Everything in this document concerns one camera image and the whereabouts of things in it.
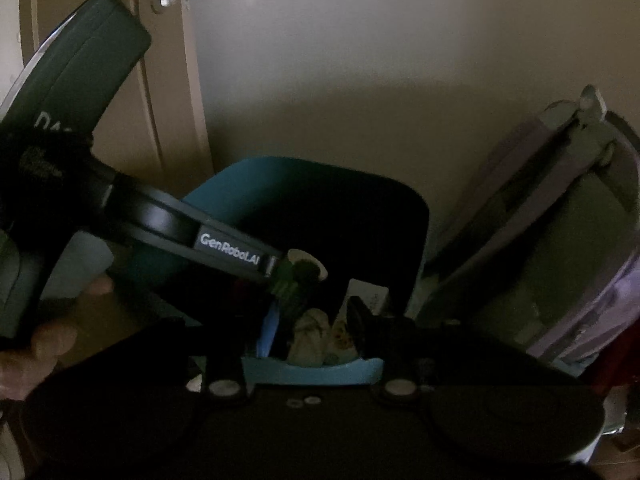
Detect white cardboard box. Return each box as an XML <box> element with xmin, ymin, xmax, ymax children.
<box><xmin>344</xmin><ymin>278</ymin><xmax>391</xmax><ymax>317</ymax></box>

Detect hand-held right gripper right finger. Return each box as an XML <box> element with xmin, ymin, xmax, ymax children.
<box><xmin>346</xmin><ymin>297</ymin><xmax>531</xmax><ymax>403</ymax></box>

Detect yellow wrapper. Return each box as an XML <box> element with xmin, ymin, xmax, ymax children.
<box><xmin>330</xmin><ymin>320</ymin><xmax>359</xmax><ymax>361</ymax></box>

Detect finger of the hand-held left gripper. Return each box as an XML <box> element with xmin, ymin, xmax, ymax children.
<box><xmin>267</xmin><ymin>255</ymin><xmax>315</xmax><ymax>318</ymax></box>

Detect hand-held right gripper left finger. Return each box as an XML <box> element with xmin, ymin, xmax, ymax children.
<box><xmin>202</xmin><ymin>304</ymin><xmax>281</xmax><ymax>403</ymax></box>

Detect grey lavender suitcase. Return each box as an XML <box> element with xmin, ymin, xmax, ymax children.
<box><xmin>415</xmin><ymin>85</ymin><xmax>640</xmax><ymax>366</ymax></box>

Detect beige door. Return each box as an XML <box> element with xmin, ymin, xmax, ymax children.
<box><xmin>19</xmin><ymin>0</ymin><xmax>217</xmax><ymax>201</ymax></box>

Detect blue trash bin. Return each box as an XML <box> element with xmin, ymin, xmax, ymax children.
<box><xmin>130</xmin><ymin>156</ymin><xmax>432</xmax><ymax>387</ymax></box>

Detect person's left hand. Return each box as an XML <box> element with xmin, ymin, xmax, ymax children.
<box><xmin>0</xmin><ymin>274</ymin><xmax>116</xmax><ymax>402</ymax></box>

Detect small white green cup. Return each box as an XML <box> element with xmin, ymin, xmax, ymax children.
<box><xmin>286</xmin><ymin>248</ymin><xmax>330</xmax><ymax>282</ymax></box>

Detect grey paper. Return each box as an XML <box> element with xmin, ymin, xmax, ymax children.
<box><xmin>286</xmin><ymin>309</ymin><xmax>332</xmax><ymax>367</ymax></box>

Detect pink plastic tub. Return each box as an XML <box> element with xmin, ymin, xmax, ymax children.
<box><xmin>587</xmin><ymin>320</ymin><xmax>640</xmax><ymax>398</ymax></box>

